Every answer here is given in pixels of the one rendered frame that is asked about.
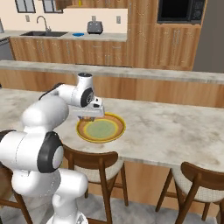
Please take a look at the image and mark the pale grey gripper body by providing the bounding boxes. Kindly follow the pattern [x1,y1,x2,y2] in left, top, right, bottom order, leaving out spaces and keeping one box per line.
[70,104,106,120]

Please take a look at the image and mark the yellow brown green plate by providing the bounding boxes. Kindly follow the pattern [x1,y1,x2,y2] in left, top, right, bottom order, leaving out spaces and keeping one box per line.
[75,111,127,144]

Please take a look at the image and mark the wooden dining counter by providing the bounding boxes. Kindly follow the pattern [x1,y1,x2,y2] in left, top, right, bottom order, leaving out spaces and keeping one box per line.
[0,59,224,218]

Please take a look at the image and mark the brown wooden cushioned chair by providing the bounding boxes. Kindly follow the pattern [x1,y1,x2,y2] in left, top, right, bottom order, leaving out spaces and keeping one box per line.
[62,143,130,224]
[0,163,33,224]
[155,161,224,224]

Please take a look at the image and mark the wooden base cupboard run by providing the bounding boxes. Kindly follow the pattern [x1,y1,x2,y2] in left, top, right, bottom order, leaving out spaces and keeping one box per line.
[9,36,129,67]

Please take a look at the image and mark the silver toaster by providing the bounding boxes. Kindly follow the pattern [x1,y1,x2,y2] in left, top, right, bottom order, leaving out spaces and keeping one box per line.
[86,20,104,35]

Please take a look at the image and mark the dark sink basin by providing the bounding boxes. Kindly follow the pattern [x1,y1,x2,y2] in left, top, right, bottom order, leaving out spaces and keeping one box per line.
[19,30,69,38]

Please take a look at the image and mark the silver tap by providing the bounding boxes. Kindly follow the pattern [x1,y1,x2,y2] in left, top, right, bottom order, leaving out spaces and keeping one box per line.
[36,15,53,33]

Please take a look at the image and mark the grey dishwasher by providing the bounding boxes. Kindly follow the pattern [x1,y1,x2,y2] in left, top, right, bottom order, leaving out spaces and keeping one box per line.
[0,38,15,61]

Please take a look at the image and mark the tall wooden cupboard unit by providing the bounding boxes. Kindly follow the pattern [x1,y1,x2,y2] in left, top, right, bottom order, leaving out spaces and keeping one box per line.
[127,0,207,72]

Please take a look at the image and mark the dark framed window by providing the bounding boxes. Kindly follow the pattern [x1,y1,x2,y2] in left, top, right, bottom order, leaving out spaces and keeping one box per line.
[41,0,64,14]
[14,0,37,14]

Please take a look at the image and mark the black microwave oven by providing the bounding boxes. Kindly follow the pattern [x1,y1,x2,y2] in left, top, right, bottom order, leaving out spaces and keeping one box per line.
[157,0,207,25]

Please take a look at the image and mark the wooden wall cupboard run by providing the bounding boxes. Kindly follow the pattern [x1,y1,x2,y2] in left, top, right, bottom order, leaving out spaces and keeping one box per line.
[55,0,129,11]

